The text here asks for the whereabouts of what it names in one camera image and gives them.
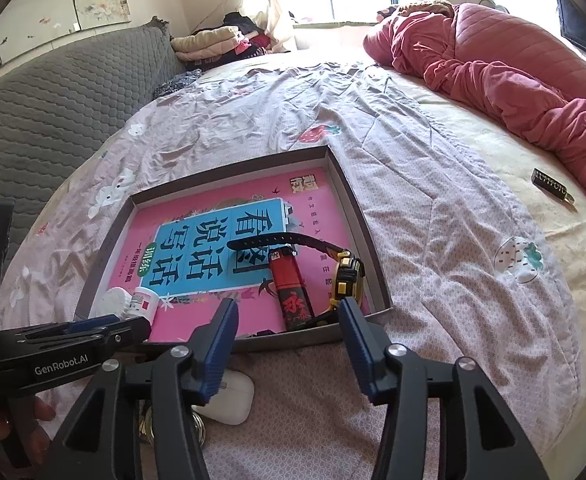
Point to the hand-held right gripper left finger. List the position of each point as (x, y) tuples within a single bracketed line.
[(218, 355)]

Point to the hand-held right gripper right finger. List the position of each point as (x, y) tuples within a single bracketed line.
[(360, 350)]

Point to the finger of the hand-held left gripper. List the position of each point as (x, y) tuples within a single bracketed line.
[(93, 323), (128, 332)]

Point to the white round container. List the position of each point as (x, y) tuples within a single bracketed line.
[(113, 302)]

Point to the white pill bottle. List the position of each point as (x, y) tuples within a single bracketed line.
[(145, 305)]

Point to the white earbuds case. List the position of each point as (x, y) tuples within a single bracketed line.
[(235, 395)]

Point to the yellow and black wristwatch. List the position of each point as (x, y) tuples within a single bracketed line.
[(345, 272)]

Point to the red lighter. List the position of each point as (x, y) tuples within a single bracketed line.
[(290, 285)]

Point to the grey cardboard box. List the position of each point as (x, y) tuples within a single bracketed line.
[(368, 240)]

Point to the person's left hand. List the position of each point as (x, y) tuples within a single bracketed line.
[(43, 412)]

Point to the pink and blue book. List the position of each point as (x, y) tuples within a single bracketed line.
[(313, 220)]

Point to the cream yellow bed sheet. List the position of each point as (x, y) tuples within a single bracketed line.
[(548, 260)]

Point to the grey quilted headboard cover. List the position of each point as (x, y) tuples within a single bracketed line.
[(48, 120)]

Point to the pink floral bedsheet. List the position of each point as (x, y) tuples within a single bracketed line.
[(273, 110)]

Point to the black key tag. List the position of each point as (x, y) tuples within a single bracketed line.
[(550, 185)]

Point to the dark patterned cloth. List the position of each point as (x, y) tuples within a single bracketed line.
[(178, 82)]

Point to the pile of folded clothes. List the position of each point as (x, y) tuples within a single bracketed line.
[(213, 40)]

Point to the pink quilt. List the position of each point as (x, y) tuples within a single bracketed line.
[(498, 75)]

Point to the brown knitted cloth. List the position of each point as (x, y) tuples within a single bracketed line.
[(425, 6)]

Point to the cream curtain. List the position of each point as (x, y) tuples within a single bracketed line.
[(268, 5)]

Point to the floral wall poster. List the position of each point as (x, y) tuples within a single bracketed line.
[(48, 0)]

